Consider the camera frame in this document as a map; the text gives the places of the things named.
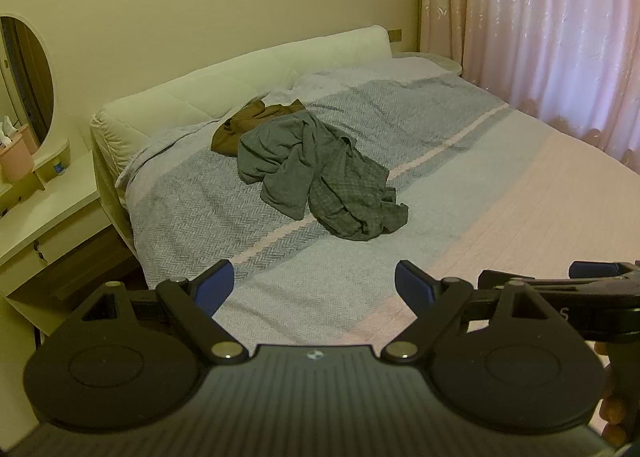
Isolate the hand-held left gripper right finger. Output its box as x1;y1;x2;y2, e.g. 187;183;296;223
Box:
382;259;557;364

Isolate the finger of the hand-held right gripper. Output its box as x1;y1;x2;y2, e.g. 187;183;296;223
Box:
570;261;640;283
477;268;568;295

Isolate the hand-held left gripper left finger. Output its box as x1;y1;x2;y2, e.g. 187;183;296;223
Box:
80;259;249;364

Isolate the plain grey t-shirt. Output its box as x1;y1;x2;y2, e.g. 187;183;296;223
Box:
237;113;358;220

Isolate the person's right hand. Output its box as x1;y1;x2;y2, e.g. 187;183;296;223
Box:
594;341;632;448

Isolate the olive brown garment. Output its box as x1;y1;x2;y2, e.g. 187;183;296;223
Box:
210;99;307;158

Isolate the white vanity table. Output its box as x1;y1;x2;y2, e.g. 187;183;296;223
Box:
0;137;138;338

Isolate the white upholstered bed headboard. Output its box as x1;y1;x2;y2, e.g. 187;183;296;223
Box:
90;25;393;178

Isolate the pale lavender bed sheet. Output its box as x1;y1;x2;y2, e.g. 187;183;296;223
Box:
116;56;453;188

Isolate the round white bedside table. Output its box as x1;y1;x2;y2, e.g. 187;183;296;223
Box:
392;52;463;78

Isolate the pink tissue holder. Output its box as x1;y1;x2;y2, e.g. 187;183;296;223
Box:
0;116;37;184

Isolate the pink sheer curtain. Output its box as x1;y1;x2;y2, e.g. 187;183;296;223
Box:
462;0;640;168

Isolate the oval white-framed mirror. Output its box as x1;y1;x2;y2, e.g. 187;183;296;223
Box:
0;14;71;172

